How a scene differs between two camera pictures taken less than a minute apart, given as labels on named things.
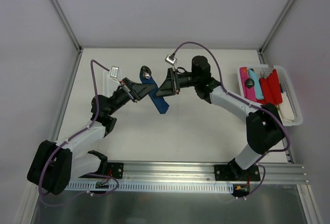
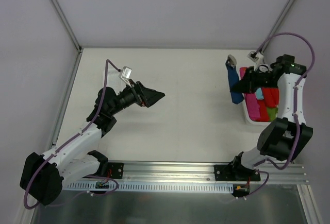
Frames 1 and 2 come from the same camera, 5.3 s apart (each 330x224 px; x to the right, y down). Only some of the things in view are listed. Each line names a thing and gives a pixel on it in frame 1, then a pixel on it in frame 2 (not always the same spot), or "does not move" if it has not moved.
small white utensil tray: [110, 84] does not move
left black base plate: [115, 170] does not move
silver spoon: [146, 72] → [231, 61]
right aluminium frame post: [282, 16] does not move
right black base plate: [229, 172] does not move
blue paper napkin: [160, 102] → [237, 97]
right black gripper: [175, 81] → [255, 80]
